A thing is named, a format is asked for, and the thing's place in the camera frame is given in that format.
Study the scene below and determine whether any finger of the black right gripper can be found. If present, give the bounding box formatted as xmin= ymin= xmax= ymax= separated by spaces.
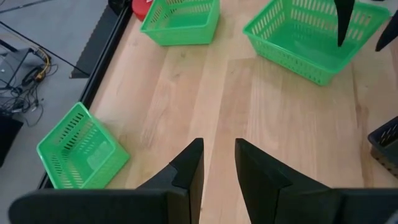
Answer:
xmin=374 ymin=10 xmax=398 ymax=52
xmin=333 ymin=0 xmax=356 ymax=48

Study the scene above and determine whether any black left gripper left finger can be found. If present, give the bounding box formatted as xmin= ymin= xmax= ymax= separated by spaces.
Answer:
xmin=8 ymin=138 xmax=205 ymax=224

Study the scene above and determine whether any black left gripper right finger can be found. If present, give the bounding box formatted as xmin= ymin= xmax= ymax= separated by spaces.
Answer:
xmin=234 ymin=138 xmax=398 ymax=224

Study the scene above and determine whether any green slotted plastic basket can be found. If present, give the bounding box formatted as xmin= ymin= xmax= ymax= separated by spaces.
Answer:
xmin=36 ymin=101 xmax=131 ymax=190
xmin=139 ymin=0 xmax=221 ymax=47
xmin=243 ymin=0 xmax=391 ymax=86

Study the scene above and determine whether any black slotted plastic basket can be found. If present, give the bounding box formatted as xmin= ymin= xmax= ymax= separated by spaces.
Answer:
xmin=368 ymin=116 xmax=398 ymax=159
xmin=371 ymin=149 xmax=398 ymax=179

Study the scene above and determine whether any black textured foam pad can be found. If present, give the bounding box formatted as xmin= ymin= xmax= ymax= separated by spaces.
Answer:
xmin=69 ymin=4 xmax=121 ymax=79

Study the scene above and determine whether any black floor box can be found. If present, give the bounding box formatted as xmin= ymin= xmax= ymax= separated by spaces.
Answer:
xmin=0 ymin=114 xmax=25 ymax=169

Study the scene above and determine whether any red desk lamp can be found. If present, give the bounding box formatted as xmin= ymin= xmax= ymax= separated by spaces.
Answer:
xmin=131 ymin=0 xmax=154 ymax=22

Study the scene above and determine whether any grey flat device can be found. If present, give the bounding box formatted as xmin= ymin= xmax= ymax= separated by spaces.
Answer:
xmin=0 ymin=47 xmax=34 ymax=91

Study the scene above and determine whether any black aluminium table frame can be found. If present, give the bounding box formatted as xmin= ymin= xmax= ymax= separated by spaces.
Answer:
xmin=36 ymin=3 xmax=134 ymax=190

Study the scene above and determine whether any black hanging power cord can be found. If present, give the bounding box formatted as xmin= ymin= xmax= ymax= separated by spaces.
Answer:
xmin=0 ymin=20 xmax=91 ymax=68

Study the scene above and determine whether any yellow floor cable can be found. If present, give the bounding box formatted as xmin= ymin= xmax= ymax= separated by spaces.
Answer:
xmin=32 ymin=48 xmax=53 ymax=83

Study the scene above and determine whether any black cable tangle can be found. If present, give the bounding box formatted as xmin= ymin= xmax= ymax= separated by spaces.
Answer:
xmin=0 ymin=46 xmax=60 ymax=129

